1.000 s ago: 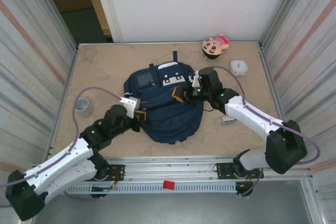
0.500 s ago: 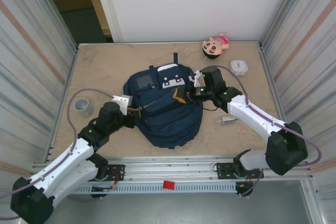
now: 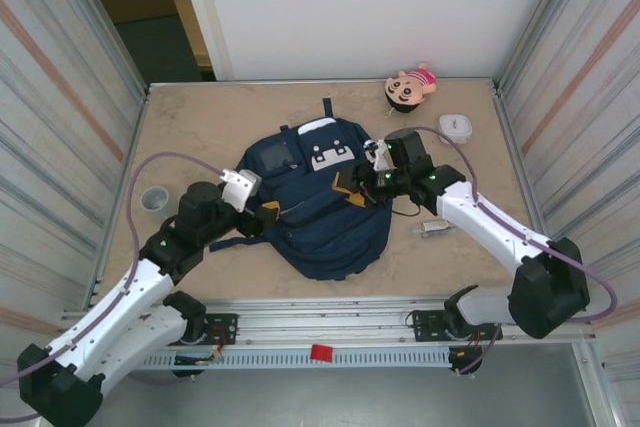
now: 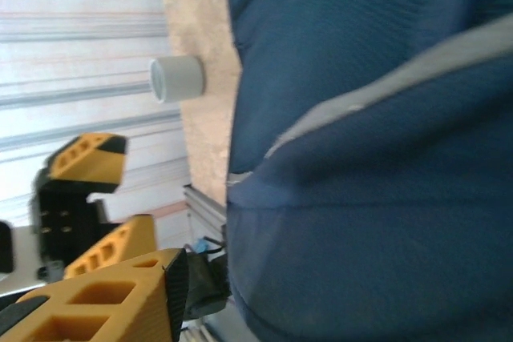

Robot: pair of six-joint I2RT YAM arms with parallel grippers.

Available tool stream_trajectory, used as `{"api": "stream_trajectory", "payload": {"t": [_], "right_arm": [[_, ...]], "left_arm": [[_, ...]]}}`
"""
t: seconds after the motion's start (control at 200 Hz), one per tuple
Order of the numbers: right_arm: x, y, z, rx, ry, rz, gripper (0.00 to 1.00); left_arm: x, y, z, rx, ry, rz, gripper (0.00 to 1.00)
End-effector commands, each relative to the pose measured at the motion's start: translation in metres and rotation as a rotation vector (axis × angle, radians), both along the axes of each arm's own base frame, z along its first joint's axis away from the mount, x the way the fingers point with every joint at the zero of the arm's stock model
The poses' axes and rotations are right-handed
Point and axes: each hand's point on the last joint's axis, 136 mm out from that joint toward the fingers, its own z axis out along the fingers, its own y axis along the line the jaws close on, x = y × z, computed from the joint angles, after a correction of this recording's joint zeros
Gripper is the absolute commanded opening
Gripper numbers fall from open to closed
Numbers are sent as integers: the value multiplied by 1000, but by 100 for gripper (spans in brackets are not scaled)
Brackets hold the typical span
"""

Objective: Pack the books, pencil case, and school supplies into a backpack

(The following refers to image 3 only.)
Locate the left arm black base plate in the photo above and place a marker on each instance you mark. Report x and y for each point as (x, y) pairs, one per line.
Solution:
(222, 329)

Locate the red tag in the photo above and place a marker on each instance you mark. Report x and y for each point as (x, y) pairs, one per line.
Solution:
(322, 353)

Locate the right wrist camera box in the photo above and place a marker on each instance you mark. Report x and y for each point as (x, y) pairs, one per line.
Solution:
(380, 157)

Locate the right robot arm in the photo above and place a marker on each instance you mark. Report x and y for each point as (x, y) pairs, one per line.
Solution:
(490, 227)

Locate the white door frame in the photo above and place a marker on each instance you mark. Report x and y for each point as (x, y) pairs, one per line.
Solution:
(205, 12)

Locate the cartoon plush doll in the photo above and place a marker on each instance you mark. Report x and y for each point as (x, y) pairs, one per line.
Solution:
(402, 92)

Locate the navy blue backpack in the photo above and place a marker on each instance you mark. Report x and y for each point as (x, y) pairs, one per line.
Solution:
(325, 247)

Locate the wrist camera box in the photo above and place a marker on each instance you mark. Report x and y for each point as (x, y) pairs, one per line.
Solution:
(242, 187)
(380, 157)

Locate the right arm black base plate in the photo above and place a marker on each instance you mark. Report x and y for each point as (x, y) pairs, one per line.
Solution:
(427, 324)

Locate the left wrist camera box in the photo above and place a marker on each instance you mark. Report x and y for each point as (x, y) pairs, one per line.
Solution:
(242, 187)

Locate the aluminium frame rails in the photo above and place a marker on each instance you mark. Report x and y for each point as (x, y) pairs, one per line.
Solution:
(325, 314)

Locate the clear plastic supply pack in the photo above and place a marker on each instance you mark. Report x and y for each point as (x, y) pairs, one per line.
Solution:
(432, 228)

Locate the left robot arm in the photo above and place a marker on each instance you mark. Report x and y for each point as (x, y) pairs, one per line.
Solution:
(110, 307)

